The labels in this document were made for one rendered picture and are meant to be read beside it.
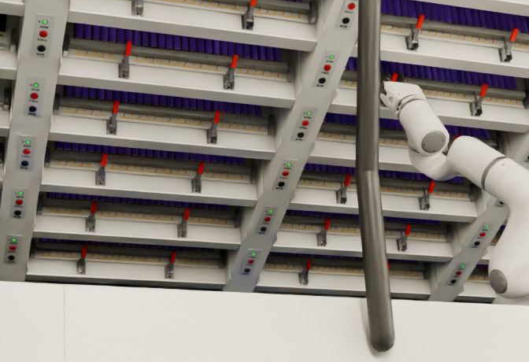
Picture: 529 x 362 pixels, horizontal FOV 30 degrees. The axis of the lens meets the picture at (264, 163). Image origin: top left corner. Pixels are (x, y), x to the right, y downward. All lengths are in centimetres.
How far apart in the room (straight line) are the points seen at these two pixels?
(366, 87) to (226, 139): 160
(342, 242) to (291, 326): 206
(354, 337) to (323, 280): 218
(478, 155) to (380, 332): 130
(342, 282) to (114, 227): 79
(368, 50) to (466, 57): 154
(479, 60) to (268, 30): 57
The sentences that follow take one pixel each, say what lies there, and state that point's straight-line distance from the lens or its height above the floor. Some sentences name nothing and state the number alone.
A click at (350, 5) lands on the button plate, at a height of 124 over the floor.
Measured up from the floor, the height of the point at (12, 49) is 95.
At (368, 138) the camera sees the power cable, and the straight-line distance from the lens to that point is 106.
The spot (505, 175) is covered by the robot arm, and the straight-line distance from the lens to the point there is 220.
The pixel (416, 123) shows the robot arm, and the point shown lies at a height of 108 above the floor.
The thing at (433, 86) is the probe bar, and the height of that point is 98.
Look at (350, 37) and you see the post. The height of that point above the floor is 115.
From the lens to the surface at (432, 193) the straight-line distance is 303.
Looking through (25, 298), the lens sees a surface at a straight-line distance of 95.
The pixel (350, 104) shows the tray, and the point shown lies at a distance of 261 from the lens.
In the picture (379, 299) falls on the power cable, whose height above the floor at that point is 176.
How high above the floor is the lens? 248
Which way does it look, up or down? 41 degrees down
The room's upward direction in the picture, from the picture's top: 20 degrees clockwise
